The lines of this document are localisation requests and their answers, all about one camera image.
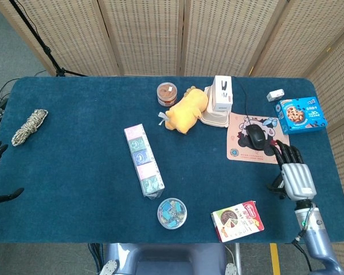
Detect black tripod stand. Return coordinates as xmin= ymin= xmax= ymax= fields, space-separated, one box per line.
xmin=8 ymin=0 xmax=88 ymax=77

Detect beige lunch container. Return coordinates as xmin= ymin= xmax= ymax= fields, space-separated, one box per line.
xmin=201 ymin=85 xmax=230 ymax=128

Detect coiled beige rope bundle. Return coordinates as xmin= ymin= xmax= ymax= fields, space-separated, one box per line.
xmin=11 ymin=109 xmax=49 ymax=147

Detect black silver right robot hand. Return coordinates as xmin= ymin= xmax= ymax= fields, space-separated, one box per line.
xmin=265 ymin=139 xmax=318 ymax=201

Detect small white charger box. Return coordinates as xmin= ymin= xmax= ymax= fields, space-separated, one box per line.
xmin=266 ymin=89 xmax=285 ymax=102

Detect black computer mouse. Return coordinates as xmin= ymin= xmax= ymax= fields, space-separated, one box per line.
xmin=245 ymin=124 xmax=267 ymax=151

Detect woven folding screen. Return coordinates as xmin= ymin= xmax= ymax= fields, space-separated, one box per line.
xmin=0 ymin=0 xmax=344 ymax=275

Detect red white snack packet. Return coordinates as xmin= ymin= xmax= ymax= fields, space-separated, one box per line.
xmin=210 ymin=200 xmax=265 ymax=243

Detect yellow plush toy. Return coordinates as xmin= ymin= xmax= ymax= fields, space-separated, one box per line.
xmin=157 ymin=86 xmax=209 ymax=136

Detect blue table carpet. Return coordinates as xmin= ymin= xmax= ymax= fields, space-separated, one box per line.
xmin=0 ymin=76 xmax=344 ymax=244

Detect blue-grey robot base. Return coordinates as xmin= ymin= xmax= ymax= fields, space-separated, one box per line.
xmin=99 ymin=242 xmax=239 ymax=275

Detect long pack of tissue packets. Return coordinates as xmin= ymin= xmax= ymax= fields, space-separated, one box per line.
xmin=123 ymin=123 xmax=166 ymax=201

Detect blue cookie box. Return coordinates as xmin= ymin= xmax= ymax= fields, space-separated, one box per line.
xmin=273 ymin=96 xmax=329 ymax=135

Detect clear tub of binder clips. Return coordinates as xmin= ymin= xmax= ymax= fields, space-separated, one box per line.
xmin=157 ymin=197 xmax=187 ymax=230

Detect black stapler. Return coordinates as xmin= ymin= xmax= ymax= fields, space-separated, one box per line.
xmin=269 ymin=175 xmax=285 ymax=199

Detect black cables under table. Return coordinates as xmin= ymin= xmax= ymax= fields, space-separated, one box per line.
xmin=87 ymin=242 xmax=104 ymax=275

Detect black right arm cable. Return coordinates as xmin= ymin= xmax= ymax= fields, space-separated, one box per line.
xmin=291 ymin=236 xmax=314 ymax=273

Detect pink cartoon mouse pad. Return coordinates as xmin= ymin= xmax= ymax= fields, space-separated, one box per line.
xmin=226 ymin=112 xmax=290 ymax=166

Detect white box with black print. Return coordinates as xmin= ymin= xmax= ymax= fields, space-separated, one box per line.
xmin=212 ymin=75 xmax=234 ymax=112

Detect metal table leg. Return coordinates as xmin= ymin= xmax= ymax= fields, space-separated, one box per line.
xmin=233 ymin=243 xmax=242 ymax=275

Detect round brown snack jar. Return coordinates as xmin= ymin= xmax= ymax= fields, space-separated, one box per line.
xmin=157 ymin=82 xmax=178 ymax=107

